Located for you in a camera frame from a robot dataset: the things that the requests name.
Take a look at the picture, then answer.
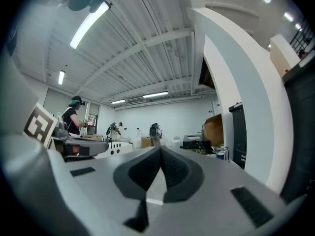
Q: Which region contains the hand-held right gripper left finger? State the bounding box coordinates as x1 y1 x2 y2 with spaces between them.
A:
113 146 162 199

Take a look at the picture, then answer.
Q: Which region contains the black bin appliance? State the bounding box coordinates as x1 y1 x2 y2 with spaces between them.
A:
280 64 315 203

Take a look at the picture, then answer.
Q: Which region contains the black marble table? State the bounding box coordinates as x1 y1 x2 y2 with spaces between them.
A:
181 134 212 154

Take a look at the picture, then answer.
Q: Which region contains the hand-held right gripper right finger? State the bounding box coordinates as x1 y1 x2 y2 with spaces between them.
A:
159 146 205 204

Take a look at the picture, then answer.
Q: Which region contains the large brown cardboard sheet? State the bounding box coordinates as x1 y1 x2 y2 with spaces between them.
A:
203 114 224 147

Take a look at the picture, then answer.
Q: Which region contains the white curved counter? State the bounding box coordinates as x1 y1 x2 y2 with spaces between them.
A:
97 141 134 158

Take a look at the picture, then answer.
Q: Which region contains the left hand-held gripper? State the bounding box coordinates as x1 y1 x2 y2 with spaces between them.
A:
23 102 109 161

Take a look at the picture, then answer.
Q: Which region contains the tall black cabinet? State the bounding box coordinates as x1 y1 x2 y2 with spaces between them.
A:
228 102 247 170

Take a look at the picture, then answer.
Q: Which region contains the long ceiling tube light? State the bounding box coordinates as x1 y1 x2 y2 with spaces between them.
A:
69 1 111 50

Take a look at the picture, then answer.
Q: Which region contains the small cardboard box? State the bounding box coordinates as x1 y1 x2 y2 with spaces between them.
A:
141 137 155 149

